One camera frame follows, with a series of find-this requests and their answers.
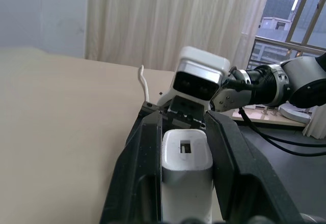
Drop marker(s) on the beige window frame with railing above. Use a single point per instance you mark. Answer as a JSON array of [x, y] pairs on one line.
[[293, 43]]

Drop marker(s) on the white charger plug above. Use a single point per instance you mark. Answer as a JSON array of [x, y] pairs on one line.
[[187, 157]]

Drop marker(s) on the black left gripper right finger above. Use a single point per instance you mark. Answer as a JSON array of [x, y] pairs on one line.
[[237, 163]]

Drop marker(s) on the cream pleated curtain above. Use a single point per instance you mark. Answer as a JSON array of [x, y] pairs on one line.
[[165, 20]]

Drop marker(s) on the light wooden board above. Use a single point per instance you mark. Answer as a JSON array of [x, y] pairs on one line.
[[262, 117]]

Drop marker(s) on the black side desk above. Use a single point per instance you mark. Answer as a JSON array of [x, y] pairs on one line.
[[293, 173]]

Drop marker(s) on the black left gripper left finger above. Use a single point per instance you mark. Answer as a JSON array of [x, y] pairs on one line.
[[138, 163]]

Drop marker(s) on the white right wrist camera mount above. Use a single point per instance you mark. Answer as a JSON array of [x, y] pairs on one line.
[[201, 68]]

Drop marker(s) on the white round stand base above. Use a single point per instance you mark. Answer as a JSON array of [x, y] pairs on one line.
[[295, 113]]

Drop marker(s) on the dark high-rise building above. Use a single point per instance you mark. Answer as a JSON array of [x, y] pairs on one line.
[[280, 0]]

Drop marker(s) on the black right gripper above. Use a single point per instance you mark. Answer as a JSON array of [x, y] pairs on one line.
[[184, 112]]

